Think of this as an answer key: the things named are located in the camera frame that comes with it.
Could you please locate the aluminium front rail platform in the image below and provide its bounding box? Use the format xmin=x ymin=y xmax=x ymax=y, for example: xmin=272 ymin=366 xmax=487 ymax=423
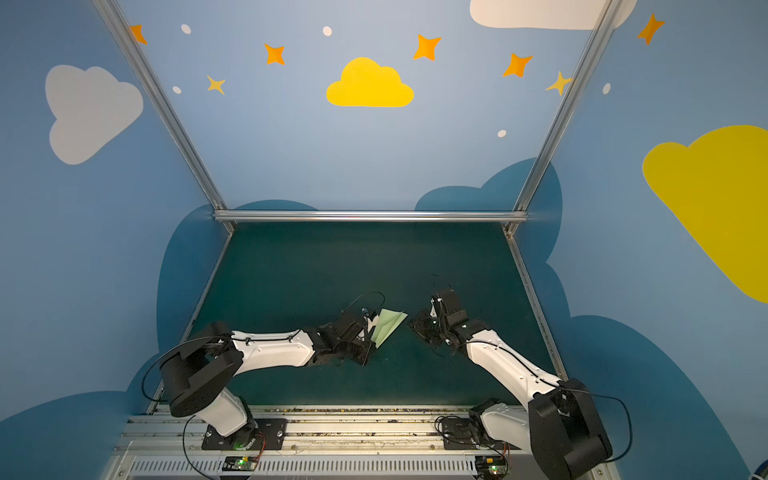
xmin=102 ymin=405 xmax=544 ymax=479

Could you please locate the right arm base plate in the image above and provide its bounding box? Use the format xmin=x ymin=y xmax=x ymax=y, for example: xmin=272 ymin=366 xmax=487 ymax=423
xmin=434 ymin=415 xmax=518 ymax=451

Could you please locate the right side floor rail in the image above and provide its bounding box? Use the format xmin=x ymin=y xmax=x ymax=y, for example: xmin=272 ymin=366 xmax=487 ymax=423
xmin=504 ymin=229 xmax=569 ymax=381

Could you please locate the floor rail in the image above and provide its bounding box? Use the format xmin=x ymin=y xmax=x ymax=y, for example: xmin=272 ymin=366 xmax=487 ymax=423
xmin=504 ymin=229 xmax=569 ymax=381
xmin=145 ymin=230 xmax=235 ymax=415

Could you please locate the aluminium corner post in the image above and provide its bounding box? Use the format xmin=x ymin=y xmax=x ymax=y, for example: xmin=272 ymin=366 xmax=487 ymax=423
xmin=92 ymin=0 xmax=228 ymax=212
xmin=504 ymin=0 xmax=624 ymax=240

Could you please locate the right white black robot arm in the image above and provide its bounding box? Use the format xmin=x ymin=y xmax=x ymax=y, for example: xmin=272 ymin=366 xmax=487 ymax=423
xmin=409 ymin=313 xmax=613 ymax=479

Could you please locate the aluminium back frame rail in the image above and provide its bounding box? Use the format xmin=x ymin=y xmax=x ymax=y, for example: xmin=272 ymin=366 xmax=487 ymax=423
xmin=214 ymin=210 xmax=528 ymax=223

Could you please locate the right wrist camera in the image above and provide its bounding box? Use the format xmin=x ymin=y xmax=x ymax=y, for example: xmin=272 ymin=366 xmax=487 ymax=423
xmin=432 ymin=289 xmax=468 ymax=328

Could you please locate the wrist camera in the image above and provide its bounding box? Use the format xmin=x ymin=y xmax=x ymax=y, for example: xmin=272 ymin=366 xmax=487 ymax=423
xmin=332 ymin=311 xmax=368 ymax=342
xmin=432 ymin=289 xmax=468 ymax=328

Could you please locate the aluminium right corner post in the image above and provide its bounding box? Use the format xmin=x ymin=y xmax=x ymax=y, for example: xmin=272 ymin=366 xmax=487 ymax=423
xmin=504 ymin=0 xmax=624 ymax=240

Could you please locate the left green circuit board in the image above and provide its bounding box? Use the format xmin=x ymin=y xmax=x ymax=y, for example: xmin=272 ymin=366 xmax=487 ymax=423
xmin=222 ymin=456 xmax=260 ymax=472

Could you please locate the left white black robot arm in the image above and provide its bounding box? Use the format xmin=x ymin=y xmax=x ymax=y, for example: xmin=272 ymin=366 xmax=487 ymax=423
xmin=158 ymin=314 xmax=378 ymax=451

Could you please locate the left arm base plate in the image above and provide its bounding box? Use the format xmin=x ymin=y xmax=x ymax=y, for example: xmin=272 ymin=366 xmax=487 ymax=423
xmin=201 ymin=418 xmax=287 ymax=451

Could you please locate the left side floor rail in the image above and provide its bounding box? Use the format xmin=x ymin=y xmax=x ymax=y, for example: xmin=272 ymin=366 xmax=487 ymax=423
xmin=145 ymin=230 xmax=235 ymax=415

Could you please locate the green circuit board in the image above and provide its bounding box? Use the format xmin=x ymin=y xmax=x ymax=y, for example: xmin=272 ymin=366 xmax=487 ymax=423
xmin=222 ymin=456 xmax=260 ymax=472
xmin=474 ymin=456 xmax=509 ymax=480

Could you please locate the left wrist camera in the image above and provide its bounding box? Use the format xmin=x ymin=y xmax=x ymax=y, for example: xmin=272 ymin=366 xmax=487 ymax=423
xmin=332 ymin=311 xmax=368 ymax=342

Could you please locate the light green paper sheet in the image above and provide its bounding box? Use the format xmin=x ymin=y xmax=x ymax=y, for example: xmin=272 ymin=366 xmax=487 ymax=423
xmin=371 ymin=309 xmax=408 ymax=348

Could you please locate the right green circuit board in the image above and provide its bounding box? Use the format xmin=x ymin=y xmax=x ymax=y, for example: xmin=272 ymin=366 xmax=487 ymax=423
xmin=474 ymin=456 xmax=509 ymax=480

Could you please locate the aluminium left corner post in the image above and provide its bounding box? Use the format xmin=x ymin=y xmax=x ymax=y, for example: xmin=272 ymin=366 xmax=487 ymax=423
xmin=92 ymin=0 xmax=228 ymax=212

